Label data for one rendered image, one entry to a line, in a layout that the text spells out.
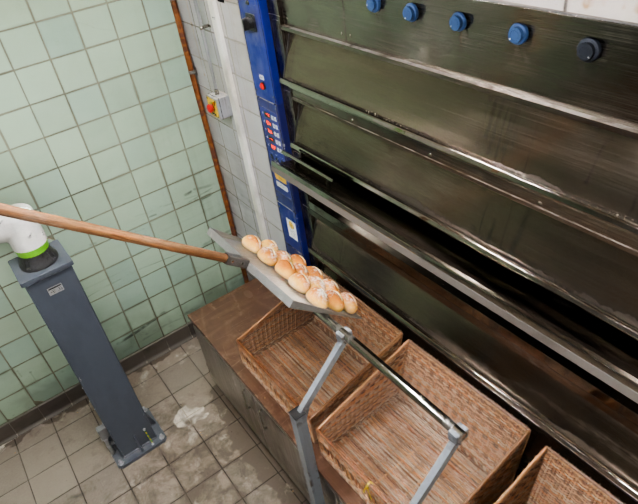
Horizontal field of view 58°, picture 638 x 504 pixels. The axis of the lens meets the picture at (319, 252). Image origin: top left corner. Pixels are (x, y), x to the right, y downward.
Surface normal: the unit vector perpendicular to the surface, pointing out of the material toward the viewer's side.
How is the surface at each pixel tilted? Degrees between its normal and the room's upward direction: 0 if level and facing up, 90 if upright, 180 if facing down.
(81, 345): 90
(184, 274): 90
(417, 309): 70
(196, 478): 0
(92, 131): 90
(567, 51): 90
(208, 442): 0
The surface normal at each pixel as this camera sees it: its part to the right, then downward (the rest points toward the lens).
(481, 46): -0.80, 0.43
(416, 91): -0.79, 0.14
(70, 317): 0.60, 0.43
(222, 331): -0.12, -0.79
